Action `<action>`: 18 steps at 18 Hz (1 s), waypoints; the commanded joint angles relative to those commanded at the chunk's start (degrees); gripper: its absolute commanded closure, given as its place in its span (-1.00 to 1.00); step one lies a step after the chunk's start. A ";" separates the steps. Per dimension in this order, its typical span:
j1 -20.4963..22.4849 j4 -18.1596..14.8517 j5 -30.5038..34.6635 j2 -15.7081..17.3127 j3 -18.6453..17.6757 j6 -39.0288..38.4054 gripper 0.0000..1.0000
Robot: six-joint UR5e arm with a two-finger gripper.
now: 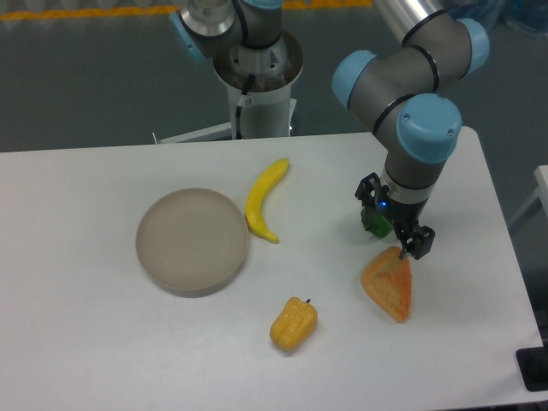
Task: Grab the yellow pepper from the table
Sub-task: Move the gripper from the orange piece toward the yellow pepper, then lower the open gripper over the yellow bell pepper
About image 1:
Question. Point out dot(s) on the white furniture at right edge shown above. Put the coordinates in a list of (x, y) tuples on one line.
[(535, 202)]

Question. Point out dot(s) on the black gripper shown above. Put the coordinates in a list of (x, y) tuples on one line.
[(401, 207)]

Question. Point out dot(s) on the yellow banana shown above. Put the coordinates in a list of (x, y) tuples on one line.
[(257, 195)]

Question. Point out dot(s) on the green bell pepper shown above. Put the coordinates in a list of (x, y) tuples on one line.
[(375, 223)]

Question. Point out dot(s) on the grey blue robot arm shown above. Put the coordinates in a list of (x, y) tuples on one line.
[(395, 98)]

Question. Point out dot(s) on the orange bell pepper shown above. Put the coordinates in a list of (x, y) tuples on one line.
[(387, 280)]

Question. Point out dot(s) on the black box at table edge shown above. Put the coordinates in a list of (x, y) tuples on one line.
[(532, 363)]

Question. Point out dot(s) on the yellow bell pepper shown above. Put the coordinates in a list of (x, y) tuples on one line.
[(294, 324)]

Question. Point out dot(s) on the beige round plate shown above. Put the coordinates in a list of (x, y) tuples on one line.
[(192, 242)]

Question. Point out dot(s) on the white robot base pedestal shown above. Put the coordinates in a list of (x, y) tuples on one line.
[(258, 85)]

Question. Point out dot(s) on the blue plastic bag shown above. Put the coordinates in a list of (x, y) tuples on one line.
[(527, 17)]

